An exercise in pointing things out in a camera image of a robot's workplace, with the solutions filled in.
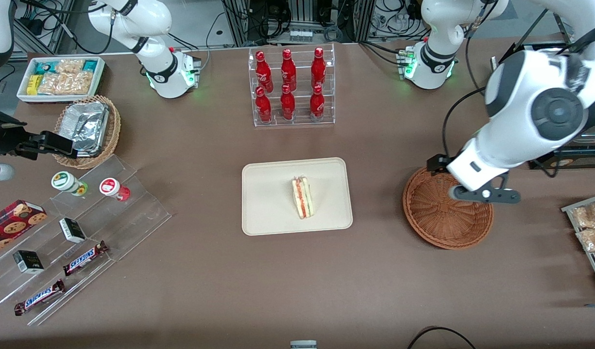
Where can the aluminium foil container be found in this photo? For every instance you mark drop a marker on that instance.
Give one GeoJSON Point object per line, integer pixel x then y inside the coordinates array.
{"type": "Point", "coordinates": [86, 126]}

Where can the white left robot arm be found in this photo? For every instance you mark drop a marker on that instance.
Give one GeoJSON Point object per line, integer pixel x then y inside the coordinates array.
{"type": "Point", "coordinates": [520, 121]}

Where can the red lidded cup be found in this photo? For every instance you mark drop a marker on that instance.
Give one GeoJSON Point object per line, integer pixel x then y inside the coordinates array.
{"type": "Point", "coordinates": [111, 187]}

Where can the small grey device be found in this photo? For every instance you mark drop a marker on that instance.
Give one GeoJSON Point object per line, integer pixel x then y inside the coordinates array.
{"type": "Point", "coordinates": [303, 344]}

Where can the clear acrylic bottle rack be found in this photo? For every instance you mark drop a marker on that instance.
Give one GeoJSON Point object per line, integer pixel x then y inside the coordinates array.
{"type": "Point", "coordinates": [302, 121]}

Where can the light wicker basket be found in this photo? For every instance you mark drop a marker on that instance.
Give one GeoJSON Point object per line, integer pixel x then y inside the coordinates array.
{"type": "Point", "coordinates": [114, 131]}

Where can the brown snickers bar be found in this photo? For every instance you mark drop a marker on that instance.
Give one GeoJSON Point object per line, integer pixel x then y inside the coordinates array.
{"type": "Point", "coordinates": [84, 258]}
{"type": "Point", "coordinates": [38, 297]}

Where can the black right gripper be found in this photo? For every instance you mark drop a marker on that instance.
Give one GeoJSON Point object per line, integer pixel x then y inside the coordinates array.
{"type": "Point", "coordinates": [7, 138]}

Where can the triangular sandwich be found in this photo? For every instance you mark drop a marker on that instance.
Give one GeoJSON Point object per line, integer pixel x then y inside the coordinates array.
{"type": "Point", "coordinates": [302, 198]}

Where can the clear acrylic stepped shelf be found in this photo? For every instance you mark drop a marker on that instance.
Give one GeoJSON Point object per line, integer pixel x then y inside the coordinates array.
{"type": "Point", "coordinates": [137, 213]}

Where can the white power strip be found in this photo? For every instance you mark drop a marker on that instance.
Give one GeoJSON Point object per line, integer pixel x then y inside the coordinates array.
{"type": "Point", "coordinates": [300, 35]}

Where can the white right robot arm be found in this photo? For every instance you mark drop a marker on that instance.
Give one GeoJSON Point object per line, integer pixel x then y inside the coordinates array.
{"type": "Point", "coordinates": [157, 68]}

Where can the white rectangular snack bin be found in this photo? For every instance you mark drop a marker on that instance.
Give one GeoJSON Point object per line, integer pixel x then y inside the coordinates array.
{"type": "Point", "coordinates": [100, 80]}

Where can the round brown wicker basket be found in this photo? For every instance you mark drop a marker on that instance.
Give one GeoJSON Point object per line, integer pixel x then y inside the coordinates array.
{"type": "Point", "coordinates": [438, 218]}

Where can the small black box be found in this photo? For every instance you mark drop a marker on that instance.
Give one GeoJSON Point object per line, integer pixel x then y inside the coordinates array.
{"type": "Point", "coordinates": [72, 230]}
{"type": "Point", "coordinates": [28, 261]}

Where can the red cookie box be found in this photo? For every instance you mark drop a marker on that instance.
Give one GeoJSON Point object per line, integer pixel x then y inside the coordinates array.
{"type": "Point", "coordinates": [11, 225]}

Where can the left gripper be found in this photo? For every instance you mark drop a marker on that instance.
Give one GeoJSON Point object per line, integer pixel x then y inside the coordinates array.
{"type": "Point", "coordinates": [437, 163]}

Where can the beige plastic tray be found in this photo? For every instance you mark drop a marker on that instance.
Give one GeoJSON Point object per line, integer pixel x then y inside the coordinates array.
{"type": "Point", "coordinates": [268, 196]}

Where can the clear snack bag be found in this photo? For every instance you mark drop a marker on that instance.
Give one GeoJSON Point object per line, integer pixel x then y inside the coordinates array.
{"type": "Point", "coordinates": [593, 240]}
{"type": "Point", "coordinates": [588, 215]}

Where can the large clear cracker bag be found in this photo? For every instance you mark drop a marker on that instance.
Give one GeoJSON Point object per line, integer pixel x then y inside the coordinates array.
{"type": "Point", "coordinates": [65, 83]}

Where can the small clear cracker bag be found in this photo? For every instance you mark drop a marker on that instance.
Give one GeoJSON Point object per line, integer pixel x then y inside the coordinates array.
{"type": "Point", "coordinates": [70, 65]}

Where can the red cola bottle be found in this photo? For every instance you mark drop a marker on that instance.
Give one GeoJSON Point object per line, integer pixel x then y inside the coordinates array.
{"type": "Point", "coordinates": [318, 69]}
{"type": "Point", "coordinates": [288, 105]}
{"type": "Point", "coordinates": [262, 72]}
{"type": "Point", "coordinates": [288, 70]}
{"type": "Point", "coordinates": [263, 107]}
{"type": "Point", "coordinates": [317, 104]}

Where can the yellow snack packet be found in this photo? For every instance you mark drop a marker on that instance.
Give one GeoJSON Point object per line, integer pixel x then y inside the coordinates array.
{"type": "Point", "coordinates": [32, 85]}

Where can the green lidded cup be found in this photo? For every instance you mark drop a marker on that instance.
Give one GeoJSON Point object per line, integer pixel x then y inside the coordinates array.
{"type": "Point", "coordinates": [65, 182]}

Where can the teal snack packet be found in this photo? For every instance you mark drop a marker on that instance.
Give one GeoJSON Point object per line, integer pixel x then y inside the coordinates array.
{"type": "Point", "coordinates": [44, 68]}

